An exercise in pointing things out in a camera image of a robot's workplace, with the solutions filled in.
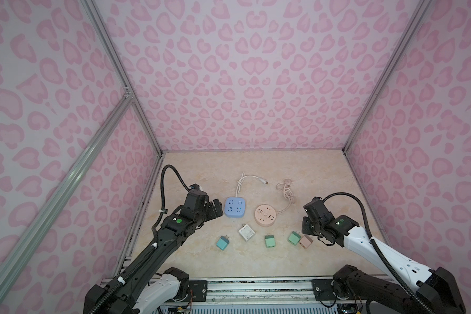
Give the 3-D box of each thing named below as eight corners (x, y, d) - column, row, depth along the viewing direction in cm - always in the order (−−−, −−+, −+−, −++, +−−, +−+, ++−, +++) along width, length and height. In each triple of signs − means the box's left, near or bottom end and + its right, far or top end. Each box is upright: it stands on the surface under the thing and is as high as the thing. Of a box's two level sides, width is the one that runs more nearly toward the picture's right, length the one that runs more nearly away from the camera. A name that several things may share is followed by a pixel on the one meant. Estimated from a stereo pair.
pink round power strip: (255, 226, 91) (255, 224, 89) (254, 207, 98) (254, 204, 96) (276, 226, 91) (277, 224, 89) (274, 207, 98) (275, 204, 96)
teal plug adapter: (215, 245, 86) (214, 243, 85) (223, 234, 90) (222, 232, 88) (223, 251, 85) (222, 249, 83) (231, 240, 88) (231, 238, 86)
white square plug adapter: (247, 241, 87) (247, 238, 85) (239, 232, 90) (239, 230, 87) (254, 234, 89) (254, 231, 87) (246, 226, 91) (246, 223, 89)
